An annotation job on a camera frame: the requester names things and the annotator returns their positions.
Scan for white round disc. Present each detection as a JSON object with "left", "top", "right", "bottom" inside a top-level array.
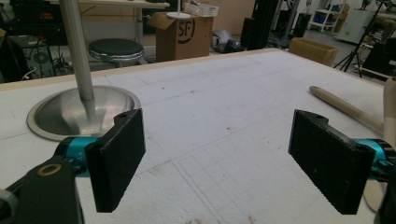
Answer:
[{"left": 165, "top": 0, "right": 191, "bottom": 21}]

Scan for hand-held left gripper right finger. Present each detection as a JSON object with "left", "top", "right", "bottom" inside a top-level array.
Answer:
[{"left": 288, "top": 109, "right": 396, "bottom": 216}]

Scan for white desk frame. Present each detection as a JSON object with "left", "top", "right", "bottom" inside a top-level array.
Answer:
[{"left": 46, "top": 0, "right": 171, "bottom": 46}]

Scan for black tripod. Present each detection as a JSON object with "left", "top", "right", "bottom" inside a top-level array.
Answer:
[{"left": 333, "top": 0, "right": 389, "bottom": 78}]

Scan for white foam board mat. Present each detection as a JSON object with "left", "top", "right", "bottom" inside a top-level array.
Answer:
[{"left": 0, "top": 49, "right": 389, "bottom": 224}]

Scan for black metal frame post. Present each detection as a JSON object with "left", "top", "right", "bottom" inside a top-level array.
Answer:
[{"left": 240, "top": 0, "right": 279, "bottom": 50}]

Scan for white basket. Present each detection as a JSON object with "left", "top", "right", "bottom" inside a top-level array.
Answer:
[{"left": 184, "top": 2, "right": 219, "bottom": 18}]

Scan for beige slotted spatula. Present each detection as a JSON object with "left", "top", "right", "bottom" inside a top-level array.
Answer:
[{"left": 308, "top": 85, "right": 385, "bottom": 135}]

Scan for white cabinet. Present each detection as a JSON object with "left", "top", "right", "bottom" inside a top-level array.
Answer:
[{"left": 335, "top": 8, "right": 378, "bottom": 45}]

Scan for large cardboard box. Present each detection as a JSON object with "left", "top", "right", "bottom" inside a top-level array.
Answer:
[{"left": 147, "top": 11, "right": 215, "bottom": 63}]

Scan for small open cardboard box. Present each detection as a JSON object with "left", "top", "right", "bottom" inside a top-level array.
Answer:
[{"left": 288, "top": 36, "right": 339, "bottom": 67}]

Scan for white shelf unit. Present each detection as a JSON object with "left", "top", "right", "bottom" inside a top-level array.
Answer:
[{"left": 307, "top": 0, "right": 350, "bottom": 34}]

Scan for black round stool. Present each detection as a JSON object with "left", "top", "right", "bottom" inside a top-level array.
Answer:
[{"left": 87, "top": 37, "right": 148, "bottom": 68}]

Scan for grey bag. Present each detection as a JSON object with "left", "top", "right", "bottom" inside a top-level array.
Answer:
[{"left": 211, "top": 29, "right": 246, "bottom": 54}]

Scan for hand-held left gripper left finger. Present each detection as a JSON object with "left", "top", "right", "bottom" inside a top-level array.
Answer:
[{"left": 55, "top": 107, "right": 147, "bottom": 214}]

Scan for metal utensil rack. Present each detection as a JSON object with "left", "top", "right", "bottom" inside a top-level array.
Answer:
[{"left": 26, "top": 0, "right": 142, "bottom": 143}]

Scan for black computer tower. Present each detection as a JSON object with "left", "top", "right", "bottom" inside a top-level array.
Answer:
[{"left": 0, "top": 34, "right": 58, "bottom": 84}]

